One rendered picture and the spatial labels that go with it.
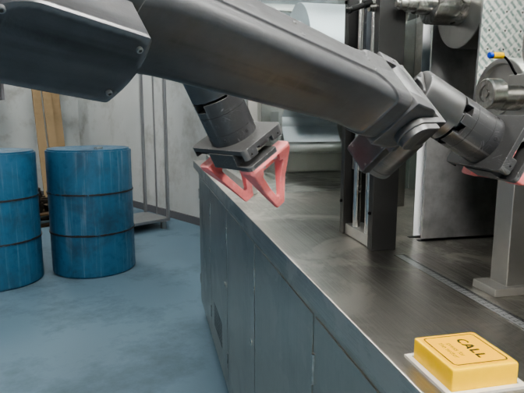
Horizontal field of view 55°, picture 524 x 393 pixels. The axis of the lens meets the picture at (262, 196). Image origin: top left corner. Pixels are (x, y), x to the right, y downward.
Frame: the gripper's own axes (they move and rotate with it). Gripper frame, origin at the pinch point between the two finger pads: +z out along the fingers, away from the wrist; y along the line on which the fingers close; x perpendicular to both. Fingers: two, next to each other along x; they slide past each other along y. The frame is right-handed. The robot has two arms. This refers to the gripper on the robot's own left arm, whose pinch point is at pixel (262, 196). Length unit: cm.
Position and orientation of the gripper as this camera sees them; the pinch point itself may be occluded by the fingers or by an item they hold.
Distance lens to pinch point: 64.7
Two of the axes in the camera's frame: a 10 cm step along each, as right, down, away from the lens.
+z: 3.7, 8.0, 4.7
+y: -6.7, -1.2, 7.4
